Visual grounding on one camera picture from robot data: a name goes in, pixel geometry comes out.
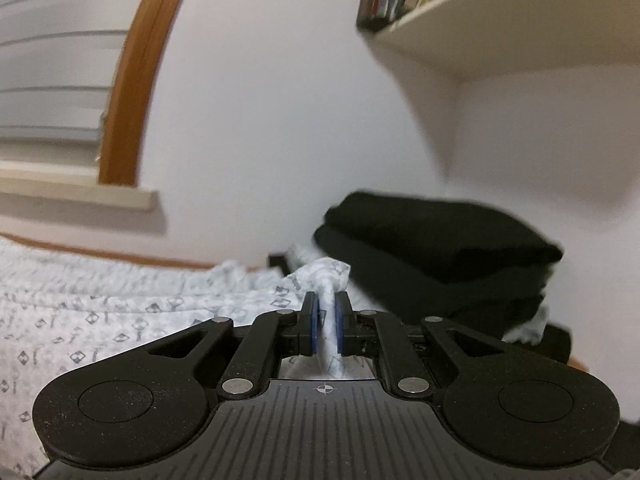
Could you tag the beige wall shelf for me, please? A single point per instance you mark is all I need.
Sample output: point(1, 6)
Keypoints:
point(500, 35)

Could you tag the beige window sill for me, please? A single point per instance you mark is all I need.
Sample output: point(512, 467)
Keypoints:
point(75, 187)

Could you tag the white window blind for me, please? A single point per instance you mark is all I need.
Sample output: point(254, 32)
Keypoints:
point(50, 35)

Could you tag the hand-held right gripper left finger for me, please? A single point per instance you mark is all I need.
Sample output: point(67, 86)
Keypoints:
point(312, 325)

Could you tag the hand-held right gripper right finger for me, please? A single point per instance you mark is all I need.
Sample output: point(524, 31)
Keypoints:
point(342, 325)

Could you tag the black folded garment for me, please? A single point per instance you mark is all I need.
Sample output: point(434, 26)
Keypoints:
point(400, 290)
point(557, 342)

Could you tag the wooden window frame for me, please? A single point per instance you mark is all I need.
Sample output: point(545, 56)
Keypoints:
point(130, 85)

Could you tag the white patterned garment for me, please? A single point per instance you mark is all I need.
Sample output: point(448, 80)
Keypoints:
point(530, 327)
point(125, 300)

